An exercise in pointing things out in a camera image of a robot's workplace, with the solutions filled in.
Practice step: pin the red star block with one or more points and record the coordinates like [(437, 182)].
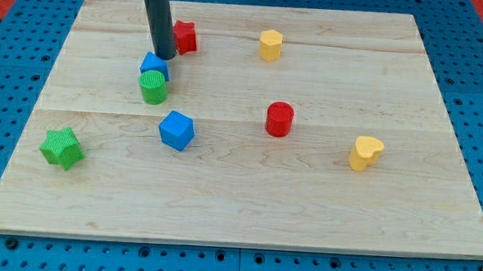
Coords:
[(185, 37)]

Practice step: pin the yellow hexagon block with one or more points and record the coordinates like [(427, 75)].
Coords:
[(270, 45)]

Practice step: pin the green star block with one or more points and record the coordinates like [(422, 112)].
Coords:
[(62, 147)]

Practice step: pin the red cylinder block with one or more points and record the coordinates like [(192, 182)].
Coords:
[(279, 119)]

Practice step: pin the light wooden board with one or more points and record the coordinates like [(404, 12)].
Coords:
[(345, 74)]

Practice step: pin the blue cube block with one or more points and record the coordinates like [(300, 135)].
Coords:
[(176, 130)]

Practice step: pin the green cylinder block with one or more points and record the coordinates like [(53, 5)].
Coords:
[(152, 84)]

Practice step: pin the blue triangle block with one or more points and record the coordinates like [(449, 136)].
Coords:
[(152, 62)]

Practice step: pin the yellow heart block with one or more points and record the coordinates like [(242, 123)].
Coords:
[(365, 152)]

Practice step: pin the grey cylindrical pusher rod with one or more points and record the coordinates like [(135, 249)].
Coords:
[(161, 28)]

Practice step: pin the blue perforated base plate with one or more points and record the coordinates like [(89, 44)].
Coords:
[(233, 267)]

